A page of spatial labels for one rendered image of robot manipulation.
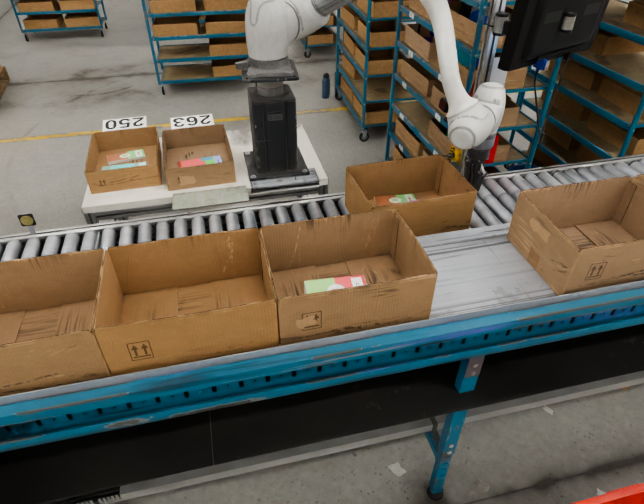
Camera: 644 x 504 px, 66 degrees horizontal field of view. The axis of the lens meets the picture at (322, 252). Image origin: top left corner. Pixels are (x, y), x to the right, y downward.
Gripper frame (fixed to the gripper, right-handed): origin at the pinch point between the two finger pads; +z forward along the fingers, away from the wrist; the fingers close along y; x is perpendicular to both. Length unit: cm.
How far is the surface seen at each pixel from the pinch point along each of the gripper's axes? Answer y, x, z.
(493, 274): -44.4, 14.8, -2.5
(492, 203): 8.9, -16.9, 11.1
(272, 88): 56, 62, -25
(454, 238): -26.8, 19.0, -3.5
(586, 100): 95, -122, 11
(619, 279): -58, -15, -6
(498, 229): -25.6, 3.1, -3.5
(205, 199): 37, 95, 10
